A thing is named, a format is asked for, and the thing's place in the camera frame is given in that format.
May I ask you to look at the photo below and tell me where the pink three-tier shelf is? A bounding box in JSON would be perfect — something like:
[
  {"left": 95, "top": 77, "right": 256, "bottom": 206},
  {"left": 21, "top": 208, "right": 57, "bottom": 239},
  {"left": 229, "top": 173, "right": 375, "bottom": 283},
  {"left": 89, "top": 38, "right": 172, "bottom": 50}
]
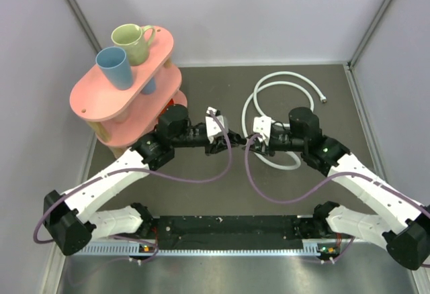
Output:
[{"left": 69, "top": 26, "right": 187, "bottom": 157}]

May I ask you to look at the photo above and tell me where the white hose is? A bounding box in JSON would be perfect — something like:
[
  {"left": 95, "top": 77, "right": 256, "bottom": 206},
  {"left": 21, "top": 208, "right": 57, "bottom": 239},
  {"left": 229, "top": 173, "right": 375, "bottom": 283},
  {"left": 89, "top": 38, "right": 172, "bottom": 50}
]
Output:
[{"left": 241, "top": 69, "right": 329, "bottom": 170}]

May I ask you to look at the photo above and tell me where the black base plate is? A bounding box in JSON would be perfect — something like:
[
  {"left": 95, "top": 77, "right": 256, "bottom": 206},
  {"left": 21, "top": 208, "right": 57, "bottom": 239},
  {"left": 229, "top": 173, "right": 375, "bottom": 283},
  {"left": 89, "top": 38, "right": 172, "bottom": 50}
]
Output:
[{"left": 154, "top": 215, "right": 336, "bottom": 240}]

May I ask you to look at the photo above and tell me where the small blue cup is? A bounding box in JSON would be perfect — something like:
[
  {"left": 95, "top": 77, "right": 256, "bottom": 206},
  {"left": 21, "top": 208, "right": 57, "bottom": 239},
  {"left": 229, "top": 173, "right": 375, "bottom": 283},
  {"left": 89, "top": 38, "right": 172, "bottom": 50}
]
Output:
[{"left": 140, "top": 77, "right": 157, "bottom": 95}]

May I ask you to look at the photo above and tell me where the blue plastic cup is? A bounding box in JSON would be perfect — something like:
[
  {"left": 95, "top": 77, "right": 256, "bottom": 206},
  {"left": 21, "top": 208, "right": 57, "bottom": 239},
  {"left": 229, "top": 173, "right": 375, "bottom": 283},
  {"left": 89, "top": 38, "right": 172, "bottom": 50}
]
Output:
[{"left": 95, "top": 46, "right": 134, "bottom": 91}]

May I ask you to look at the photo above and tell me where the slotted cable duct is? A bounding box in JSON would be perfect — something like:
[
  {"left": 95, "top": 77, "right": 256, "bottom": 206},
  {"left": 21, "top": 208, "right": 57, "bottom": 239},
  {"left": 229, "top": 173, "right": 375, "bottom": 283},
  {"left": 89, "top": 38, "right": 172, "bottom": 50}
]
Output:
[{"left": 72, "top": 238, "right": 340, "bottom": 256}]

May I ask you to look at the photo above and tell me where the orange bowl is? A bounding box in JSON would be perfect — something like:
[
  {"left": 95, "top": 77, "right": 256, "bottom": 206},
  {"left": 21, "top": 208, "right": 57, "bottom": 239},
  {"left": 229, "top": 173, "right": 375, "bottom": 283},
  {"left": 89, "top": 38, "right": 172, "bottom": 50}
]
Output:
[{"left": 165, "top": 99, "right": 174, "bottom": 108}]

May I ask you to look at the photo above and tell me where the green ceramic mug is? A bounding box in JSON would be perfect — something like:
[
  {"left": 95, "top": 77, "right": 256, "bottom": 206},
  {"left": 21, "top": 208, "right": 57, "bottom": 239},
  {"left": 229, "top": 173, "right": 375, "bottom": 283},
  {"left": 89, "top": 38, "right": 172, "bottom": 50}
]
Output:
[{"left": 111, "top": 23, "right": 157, "bottom": 66}]

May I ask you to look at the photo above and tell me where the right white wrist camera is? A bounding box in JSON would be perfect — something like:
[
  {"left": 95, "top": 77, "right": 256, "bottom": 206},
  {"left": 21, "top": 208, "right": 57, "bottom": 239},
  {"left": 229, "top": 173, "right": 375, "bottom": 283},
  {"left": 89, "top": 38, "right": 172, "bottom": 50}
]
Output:
[{"left": 253, "top": 115, "right": 272, "bottom": 145}]

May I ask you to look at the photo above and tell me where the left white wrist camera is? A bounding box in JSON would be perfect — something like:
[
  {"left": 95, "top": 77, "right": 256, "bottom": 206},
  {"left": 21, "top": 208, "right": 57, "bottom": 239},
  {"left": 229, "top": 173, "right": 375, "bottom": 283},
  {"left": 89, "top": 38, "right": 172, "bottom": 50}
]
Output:
[{"left": 205, "top": 107, "right": 228, "bottom": 144}]

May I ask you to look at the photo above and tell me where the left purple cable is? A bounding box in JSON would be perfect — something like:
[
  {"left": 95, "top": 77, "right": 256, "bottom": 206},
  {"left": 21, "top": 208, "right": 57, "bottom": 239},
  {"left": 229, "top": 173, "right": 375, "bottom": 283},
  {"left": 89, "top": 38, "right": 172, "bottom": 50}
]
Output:
[{"left": 33, "top": 112, "right": 233, "bottom": 262}]

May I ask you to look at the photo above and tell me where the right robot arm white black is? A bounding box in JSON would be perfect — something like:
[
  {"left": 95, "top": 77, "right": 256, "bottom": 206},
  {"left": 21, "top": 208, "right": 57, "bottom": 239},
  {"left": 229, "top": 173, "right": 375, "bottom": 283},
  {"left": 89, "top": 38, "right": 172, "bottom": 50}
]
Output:
[{"left": 245, "top": 107, "right": 429, "bottom": 271}]

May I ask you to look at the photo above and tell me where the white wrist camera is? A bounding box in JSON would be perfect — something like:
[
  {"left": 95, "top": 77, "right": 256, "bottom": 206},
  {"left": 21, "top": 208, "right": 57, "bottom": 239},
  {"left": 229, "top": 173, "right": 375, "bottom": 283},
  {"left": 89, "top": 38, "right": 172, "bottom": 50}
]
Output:
[
  {"left": 205, "top": 107, "right": 228, "bottom": 144},
  {"left": 253, "top": 115, "right": 272, "bottom": 145}
]

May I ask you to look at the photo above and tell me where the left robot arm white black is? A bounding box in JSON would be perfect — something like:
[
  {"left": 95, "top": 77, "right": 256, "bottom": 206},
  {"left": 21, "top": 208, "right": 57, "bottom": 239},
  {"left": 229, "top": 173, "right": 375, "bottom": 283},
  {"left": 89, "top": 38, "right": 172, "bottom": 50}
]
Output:
[{"left": 42, "top": 104, "right": 246, "bottom": 256}]

